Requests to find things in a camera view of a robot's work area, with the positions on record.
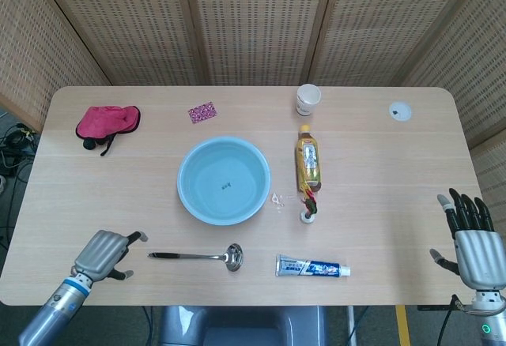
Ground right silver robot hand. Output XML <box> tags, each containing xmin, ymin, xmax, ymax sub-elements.
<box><xmin>429</xmin><ymin>188</ymin><xmax>506</xmax><ymax>292</ymax></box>

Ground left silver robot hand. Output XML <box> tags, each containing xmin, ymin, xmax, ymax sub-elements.
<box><xmin>70</xmin><ymin>229</ymin><xmax>150</xmax><ymax>283</ymax></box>

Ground metal ladle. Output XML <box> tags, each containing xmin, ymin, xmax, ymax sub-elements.
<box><xmin>147</xmin><ymin>243</ymin><xmax>244</xmax><ymax>273</ymax></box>

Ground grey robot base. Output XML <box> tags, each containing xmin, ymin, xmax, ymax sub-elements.
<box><xmin>158</xmin><ymin>305</ymin><xmax>329</xmax><ymax>346</ymax></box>

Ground light blue plastic basin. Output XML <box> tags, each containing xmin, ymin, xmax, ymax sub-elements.
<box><xmin>176</xmin><ymin>136</ymin><xmax>272</xmax><ymax>227</ymax></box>

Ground pink and black cloth pouch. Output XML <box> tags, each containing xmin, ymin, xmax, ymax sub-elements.
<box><xmin>75</xmin><ymin>104</ymin><xmax>142</xmax><ymax>157</ymax></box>

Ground white blue toothpaste tube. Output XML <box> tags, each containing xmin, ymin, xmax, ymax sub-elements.
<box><xmin>274</xmin><ymin>254</ymin><xmax>352</xmax><ymax>278</ymax></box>

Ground small colourful tassel ornament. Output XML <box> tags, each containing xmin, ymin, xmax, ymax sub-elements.
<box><xmin>298</xmin><ymin>187</ymin><xmax>319</xmax><ymax>225</ymax></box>

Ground pink patterned card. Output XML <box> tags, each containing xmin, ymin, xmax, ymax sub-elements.
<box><xmin>187</xmin><ymin>100</ymin><xmax>220</xmax><ymax>125</ymax></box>

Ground yellow tea drink bottle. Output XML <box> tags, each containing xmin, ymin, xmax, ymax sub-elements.
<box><xmin>294</xmin><ymin>124</ymin><xmax>323</xmax><ymax>193</ymax></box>

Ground white paper cup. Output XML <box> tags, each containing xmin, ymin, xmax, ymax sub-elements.
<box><xmin>296</xmin><ymin>83</ymin><xmax>322</xmax><ymax>117</ymax></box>

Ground woven folding screen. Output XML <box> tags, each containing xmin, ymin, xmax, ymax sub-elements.
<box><xmin>0</xmin><ymin>0</ymin><xmax>506</xmax><ymax>220</ymax></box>

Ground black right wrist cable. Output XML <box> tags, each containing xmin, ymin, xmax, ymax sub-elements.
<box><xmin>436</xmin><ymin>293</ymin><xmax>475</xmax><ymax>346</ymax></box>

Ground black floor cables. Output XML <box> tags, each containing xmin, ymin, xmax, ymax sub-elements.
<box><xmin>0</xmin><ymin>122</ymin><xmax>40</xmax><ymax>244</ymax></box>

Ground white round cable grommet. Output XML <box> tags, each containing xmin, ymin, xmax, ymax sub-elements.
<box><xmin>387</xmin><ymin>101</ymin><xmax>413</xmax><ymax>122</ymax></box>

